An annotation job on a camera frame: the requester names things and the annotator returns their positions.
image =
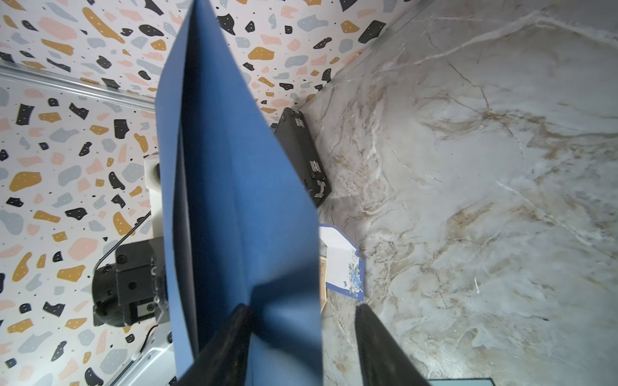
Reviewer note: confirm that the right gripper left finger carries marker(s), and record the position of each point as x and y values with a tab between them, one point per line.
224	360

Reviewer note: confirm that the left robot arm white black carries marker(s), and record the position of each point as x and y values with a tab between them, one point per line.
154	361

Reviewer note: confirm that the black box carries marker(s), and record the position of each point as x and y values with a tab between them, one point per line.
296	140

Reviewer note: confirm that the beige letter paper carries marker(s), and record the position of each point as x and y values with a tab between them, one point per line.
323	287

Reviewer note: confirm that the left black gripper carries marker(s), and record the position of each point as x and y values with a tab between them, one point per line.
133	287

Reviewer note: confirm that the white blue-bordered letter paper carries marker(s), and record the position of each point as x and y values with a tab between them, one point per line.
345	267

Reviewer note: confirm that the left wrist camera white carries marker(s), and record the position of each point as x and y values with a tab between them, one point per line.
153	185

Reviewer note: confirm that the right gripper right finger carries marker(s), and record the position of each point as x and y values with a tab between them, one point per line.
382	361

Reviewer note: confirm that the light blue envelope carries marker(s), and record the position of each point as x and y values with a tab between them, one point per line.
462	382

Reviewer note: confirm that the dark blue envelope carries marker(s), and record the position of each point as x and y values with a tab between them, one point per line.
238	224

